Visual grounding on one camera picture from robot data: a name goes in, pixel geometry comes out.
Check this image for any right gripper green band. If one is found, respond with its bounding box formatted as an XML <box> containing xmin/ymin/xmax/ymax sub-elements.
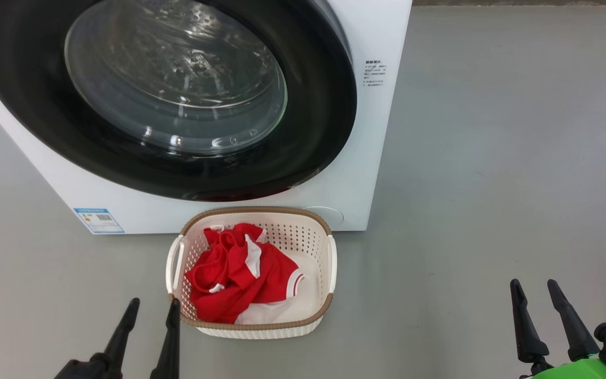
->
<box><xmin>510</xmin><ymin>279</ymin><xmax>606</xmax><ymax>379</ymax></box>

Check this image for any cream plastic laundry basket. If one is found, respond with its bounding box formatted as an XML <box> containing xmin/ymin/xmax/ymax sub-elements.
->
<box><xmin>166</xmin><ymin>206</ymin><xmax>338</xmax><ymax>339</ymax></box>

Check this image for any blue energy label sticker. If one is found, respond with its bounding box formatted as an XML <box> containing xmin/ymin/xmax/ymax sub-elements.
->
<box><xmin>74</xmin><ymin>208</ymin><xmax>125</xmax><ymax>234</ymax></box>

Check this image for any round white filter cover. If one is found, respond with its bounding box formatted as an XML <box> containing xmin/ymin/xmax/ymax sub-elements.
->
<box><xmin>303</xmin><ymin>206</ymin><xmax>345</xmax><ymax>225</ymax></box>

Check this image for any white front-load washing machine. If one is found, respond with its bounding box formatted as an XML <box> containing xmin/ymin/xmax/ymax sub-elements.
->
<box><xmin>0</xmin><ymin>0</ymin><xmax>413</xmax><ymax>235</ymax></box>

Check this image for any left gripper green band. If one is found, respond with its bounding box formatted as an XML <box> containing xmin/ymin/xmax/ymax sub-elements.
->
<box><xmin>53</xmin><ymin>298</ymin><xmax>181</xmax><ymax>379</ymax></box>

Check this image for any red and white garment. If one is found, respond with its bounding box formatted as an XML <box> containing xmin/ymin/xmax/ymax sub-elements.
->
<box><xmin>185</xmin><ymin>223</ymin><xmax>305</xmax><ymax>325</ymax></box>

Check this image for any glass washing machine door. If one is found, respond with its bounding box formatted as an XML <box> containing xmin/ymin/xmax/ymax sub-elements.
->
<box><xmin>0</xmin><ymin>0</ymin><xmax>357</xmax><ymax>202</ymax></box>

